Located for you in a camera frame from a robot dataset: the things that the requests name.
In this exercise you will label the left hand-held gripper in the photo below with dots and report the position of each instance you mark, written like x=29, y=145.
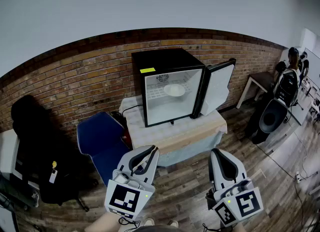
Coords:
x=125, y=197

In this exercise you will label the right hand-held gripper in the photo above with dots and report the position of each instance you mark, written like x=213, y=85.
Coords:
x=246, y=202

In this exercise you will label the white round plate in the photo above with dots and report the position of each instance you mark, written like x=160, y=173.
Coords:
x=174, y=90

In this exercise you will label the black mini fridge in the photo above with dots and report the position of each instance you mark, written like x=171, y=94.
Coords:
x=172, y=61

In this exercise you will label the person's left forearm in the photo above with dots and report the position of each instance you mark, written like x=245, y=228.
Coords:
x=105, y=223

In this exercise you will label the person's right forearm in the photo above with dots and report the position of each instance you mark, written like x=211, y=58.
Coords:
x=241, y=227

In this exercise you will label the red box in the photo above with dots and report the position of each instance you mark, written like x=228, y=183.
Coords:
x=126, y=139

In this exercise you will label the blue padded chair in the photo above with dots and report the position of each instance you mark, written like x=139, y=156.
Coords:
x=100, y=136

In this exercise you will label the table with pale tablecloth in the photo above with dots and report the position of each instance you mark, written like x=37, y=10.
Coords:
x=180, y=133

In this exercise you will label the person's left shoe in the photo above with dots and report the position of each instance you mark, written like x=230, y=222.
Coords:
x=148, y=222

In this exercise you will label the person's shoe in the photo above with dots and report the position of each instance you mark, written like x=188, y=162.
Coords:
x=148, y=222
x=173, y=223

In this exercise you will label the person's right shoe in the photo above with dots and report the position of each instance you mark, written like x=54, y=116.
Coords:
x=173, y=223

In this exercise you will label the grey shell chair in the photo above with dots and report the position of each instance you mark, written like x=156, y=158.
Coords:
x=272, y=116

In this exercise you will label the white power strip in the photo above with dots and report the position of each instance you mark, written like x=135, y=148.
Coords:
x=298, y=177

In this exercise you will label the small yellow tag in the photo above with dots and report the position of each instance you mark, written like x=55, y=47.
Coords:
x=54, y=164

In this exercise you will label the white rectangular tag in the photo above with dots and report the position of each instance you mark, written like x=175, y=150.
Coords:
x=53, y=176

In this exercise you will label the round fridge fan grille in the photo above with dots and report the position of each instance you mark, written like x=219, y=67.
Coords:
x=163, y=78

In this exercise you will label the yellow rectangular sticker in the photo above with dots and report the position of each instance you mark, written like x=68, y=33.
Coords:
x=147, y=70

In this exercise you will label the white table with dark top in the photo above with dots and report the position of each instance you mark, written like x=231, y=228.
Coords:
x=261, y=78

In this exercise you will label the black backpack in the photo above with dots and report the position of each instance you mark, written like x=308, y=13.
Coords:
x=287, y=84

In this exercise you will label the black office chair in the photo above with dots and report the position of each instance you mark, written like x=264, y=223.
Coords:
x=37, y=136

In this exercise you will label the white cabinet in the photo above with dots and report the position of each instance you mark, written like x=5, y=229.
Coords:
x=7, y=148

